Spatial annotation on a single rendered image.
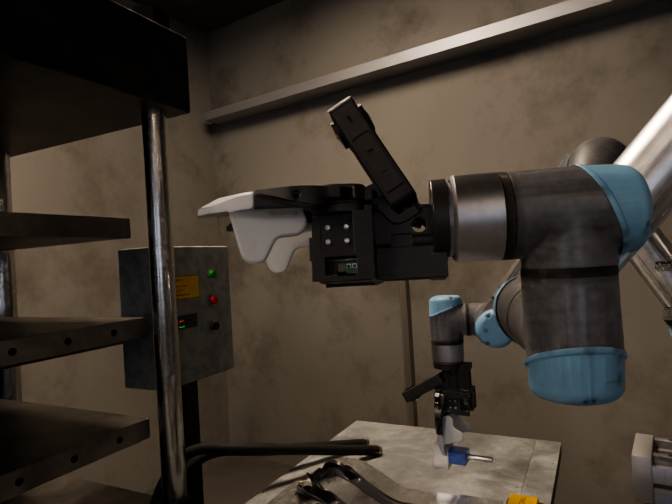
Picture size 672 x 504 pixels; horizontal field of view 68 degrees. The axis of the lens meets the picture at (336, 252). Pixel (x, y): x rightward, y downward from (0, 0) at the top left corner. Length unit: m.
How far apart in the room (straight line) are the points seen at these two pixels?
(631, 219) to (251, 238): 0.30
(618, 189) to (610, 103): 2.32
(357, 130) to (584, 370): 0.27
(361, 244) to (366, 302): 2.72
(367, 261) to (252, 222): 0.10
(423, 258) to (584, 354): 0.14
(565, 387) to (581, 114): 2.38
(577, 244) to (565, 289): 0.04
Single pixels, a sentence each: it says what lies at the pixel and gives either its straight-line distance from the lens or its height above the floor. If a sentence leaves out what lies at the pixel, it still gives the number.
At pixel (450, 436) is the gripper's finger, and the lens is 1.25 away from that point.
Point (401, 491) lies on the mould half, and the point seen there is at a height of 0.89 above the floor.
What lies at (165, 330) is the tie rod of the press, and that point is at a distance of 1.32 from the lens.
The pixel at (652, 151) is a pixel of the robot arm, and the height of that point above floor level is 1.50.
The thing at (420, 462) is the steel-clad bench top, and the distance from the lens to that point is 1.61.
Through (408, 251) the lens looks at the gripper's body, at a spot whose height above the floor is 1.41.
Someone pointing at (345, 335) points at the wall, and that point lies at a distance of 3.24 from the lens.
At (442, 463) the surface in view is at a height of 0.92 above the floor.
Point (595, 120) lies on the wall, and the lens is 2.75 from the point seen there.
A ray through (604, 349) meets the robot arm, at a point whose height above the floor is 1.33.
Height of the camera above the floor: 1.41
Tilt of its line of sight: 1 degrees up
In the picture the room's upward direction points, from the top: 3 degrees counter-clockwise
